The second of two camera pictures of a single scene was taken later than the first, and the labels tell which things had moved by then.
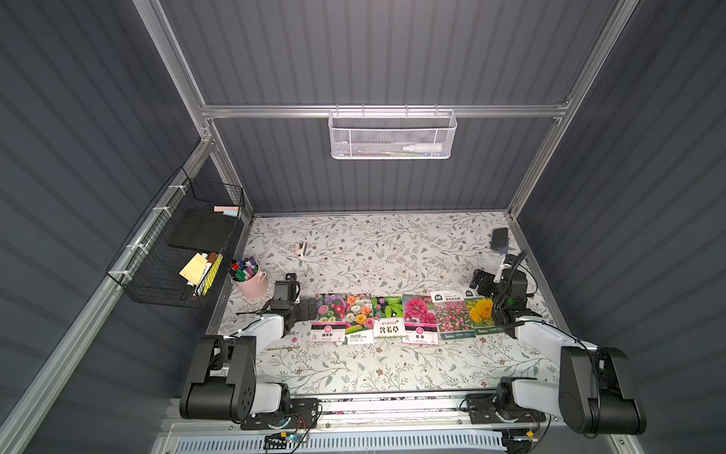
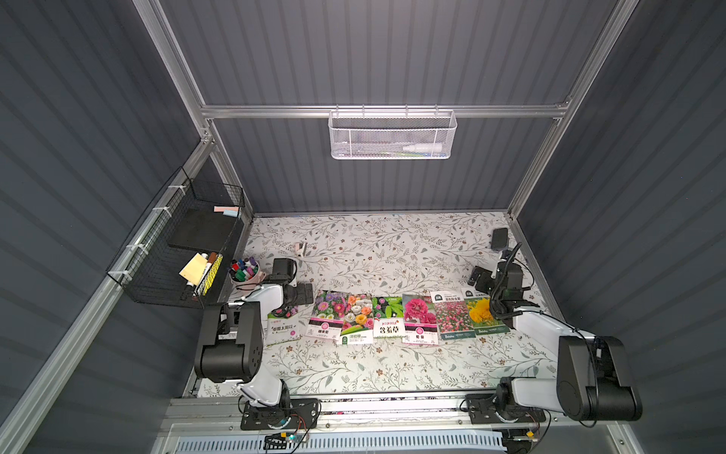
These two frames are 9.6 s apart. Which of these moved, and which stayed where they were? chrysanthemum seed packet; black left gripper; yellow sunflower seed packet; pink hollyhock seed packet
Moved: black left gripper
Stayed: pink hollyhock seed packet; chrysanthemum seed packet; yellow sunflower seed packet
